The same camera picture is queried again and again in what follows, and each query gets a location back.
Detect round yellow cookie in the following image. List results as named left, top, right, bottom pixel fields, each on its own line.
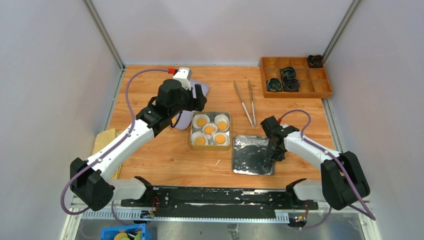
left=214, top=134, right=227, bottom=145
left=204, top=125, right=215, bottom=135
left=194, top=136, right=206, bottom=145
left=216, top=121, right=229, bottom=131
left=172, top=117, right=178, bottom=128
left=196, top=117, right=208, bottom=128

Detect lavender plastic tray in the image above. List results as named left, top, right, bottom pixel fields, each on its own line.
left=171, top=78, right=210, bottom=131

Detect silver square tin lid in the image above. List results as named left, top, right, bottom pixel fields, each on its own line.
left=232, top=135, right=275, bottom=176

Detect gold square cookie tin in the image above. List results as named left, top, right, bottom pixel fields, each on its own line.
left=189, top=111, right=231, bottom=151

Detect metal kitchen tongs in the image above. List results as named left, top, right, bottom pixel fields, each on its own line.
left=233, top=79, right=257, bottom=128

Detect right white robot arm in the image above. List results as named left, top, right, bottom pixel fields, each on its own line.
left=260, top=116, right=371, bottom=210

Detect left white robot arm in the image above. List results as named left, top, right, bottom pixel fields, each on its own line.
left=66, top=79, right=207, bottom=211

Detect white paper cup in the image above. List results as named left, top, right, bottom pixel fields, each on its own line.
left=214, top=114, right=230, bottom=132
left=190, top=131, right=208, bottom=146
left=192, top=114, right=211, bottom=129
left=202, top=123, right=218, bottom=140
left=212, top=132, right=230, bottom=146

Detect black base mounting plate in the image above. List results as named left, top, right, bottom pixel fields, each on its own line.
left=120, top=185, right=319, bottom=221

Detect dark rolled sock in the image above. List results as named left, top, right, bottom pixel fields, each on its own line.
left=306, top=54, right=324, bottom=68
left=279, top=66, right=297, bottom=80
left=266, top=77, right=283, bottom=93
left=282, top=78, right=300, bottom=92

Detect wooden compartment organizer box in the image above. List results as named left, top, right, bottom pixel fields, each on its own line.
left=259, top=56, right=334, bottom=99

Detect folded yellow cloth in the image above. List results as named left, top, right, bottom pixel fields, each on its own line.
left=91, top=129, right=125, bottom=181

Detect blue plastic bin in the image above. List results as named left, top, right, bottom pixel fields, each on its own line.
left=100, top=223, right=154, bottom=240

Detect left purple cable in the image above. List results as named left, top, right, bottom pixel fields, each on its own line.
left=60, top=67, right=175, bottom=227

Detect purple cable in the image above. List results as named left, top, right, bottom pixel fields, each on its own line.
left=278, top=109, right=377, bottom=231
left=60, top=67, right=175, bottom=227

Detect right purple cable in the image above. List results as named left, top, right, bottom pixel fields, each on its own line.
left=278, top=109, right=377, bottom=231

